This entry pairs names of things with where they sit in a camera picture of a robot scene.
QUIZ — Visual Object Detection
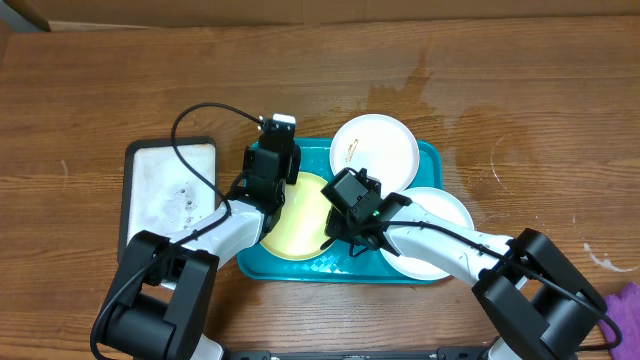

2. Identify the black tray with white liner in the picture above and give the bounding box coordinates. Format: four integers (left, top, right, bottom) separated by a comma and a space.
118, 136, 217, 256

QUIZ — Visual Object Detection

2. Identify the white plate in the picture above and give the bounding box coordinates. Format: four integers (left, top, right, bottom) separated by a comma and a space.
329, 114, 420, 196
381, 187, 475, 281

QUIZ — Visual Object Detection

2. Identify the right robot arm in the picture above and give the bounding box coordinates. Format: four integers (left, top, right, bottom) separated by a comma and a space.
323, 189, 611, 359

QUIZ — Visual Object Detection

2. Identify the yellow-green round plate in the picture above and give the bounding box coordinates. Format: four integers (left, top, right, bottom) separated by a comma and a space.
261, 172, 331, 261

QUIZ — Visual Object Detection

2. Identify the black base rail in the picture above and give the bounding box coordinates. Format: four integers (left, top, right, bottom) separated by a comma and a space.
222, 346, 489, 360

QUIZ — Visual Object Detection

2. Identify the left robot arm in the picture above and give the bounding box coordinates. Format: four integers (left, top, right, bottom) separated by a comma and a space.
89, 144, 301, 360

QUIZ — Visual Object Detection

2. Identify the purple cloth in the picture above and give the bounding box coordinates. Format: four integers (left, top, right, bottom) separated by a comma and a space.
604, 282, 640, 360

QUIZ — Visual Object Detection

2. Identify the teal plastic serving tray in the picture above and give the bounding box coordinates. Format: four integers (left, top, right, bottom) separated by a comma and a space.
236, 138, 449, 285

